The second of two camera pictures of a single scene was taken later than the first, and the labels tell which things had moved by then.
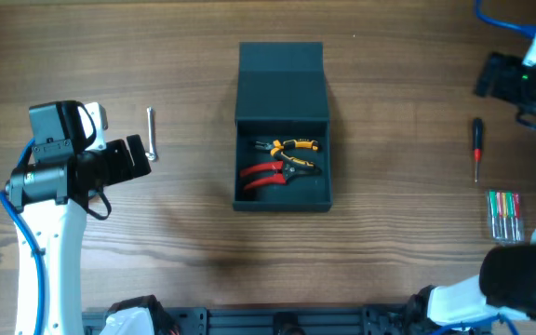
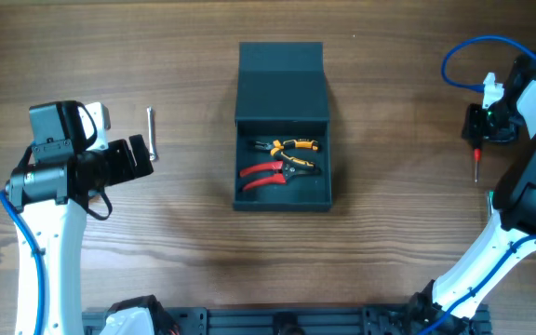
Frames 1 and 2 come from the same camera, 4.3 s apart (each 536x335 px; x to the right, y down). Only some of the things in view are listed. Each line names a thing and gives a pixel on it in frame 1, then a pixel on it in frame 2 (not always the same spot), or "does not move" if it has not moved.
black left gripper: [111, 163] does not move
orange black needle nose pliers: [277, 147] does not move
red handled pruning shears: [284, 174] does not move
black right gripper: [489, 75] → [474, 128]
